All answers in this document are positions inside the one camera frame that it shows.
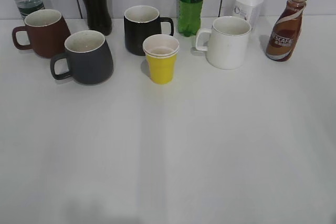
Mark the black ceramic mug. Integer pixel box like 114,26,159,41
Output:
123,5,174,56

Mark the white ceramic mug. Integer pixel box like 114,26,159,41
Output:
195,16,251,70

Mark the dark cola bottle red label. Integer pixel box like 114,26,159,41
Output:
75,0,113,36

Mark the brown Nescafe coffee bottle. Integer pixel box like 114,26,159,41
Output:
266,0,307,61

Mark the white plastic bottle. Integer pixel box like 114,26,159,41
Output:
232,0,264,32

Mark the dark grey ceramic mug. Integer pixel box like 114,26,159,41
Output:
50,30,114,85

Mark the green soda bottle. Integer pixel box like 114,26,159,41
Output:
178,0,203,37

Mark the maroon ceramic mug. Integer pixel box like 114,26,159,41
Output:
12,9,70,58

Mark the yellow paper cup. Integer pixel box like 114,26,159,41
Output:
142,34,180,84

